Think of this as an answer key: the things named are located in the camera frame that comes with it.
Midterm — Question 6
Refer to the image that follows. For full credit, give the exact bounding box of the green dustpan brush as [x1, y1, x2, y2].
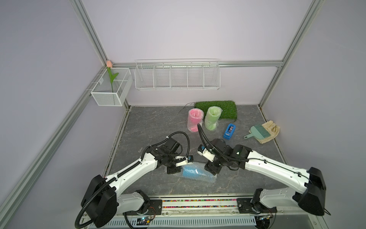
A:
[244, 125, 271, 140]

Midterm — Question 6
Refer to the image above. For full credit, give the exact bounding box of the artificial grass mat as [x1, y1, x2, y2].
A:
[194, 100, 237, 120]

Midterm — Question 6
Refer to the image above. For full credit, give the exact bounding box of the artificial tulip flower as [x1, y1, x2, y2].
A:
[106, 60, 119, 92]

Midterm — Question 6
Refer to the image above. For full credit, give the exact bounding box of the white mesh wall basket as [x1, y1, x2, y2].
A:
[91, 67, 133, 106]

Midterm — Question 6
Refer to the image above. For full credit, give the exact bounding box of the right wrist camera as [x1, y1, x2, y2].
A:
[197, 145, 215, 162]

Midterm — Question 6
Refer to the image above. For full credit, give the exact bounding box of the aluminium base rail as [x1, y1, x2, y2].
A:
[102, 194, 328, 229]

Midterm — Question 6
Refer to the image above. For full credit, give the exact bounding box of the green plastic wine glass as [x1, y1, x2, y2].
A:
[205, 107, 221, 130]

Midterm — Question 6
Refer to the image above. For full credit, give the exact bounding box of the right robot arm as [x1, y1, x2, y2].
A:
[197, 125, 329, 216]

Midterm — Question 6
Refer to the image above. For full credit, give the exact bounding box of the white wire wall rack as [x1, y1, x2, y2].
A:
[134, 59, 221, 90]

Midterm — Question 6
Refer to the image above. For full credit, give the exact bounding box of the blue tape dispenser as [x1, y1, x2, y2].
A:
[223, 124, 236, 140]

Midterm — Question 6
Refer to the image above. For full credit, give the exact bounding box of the blue plastic wine glass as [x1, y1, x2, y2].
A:
[181, 164, 212, 181]

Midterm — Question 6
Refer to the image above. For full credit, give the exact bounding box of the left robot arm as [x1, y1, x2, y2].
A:
[74, 133, 193, 229]

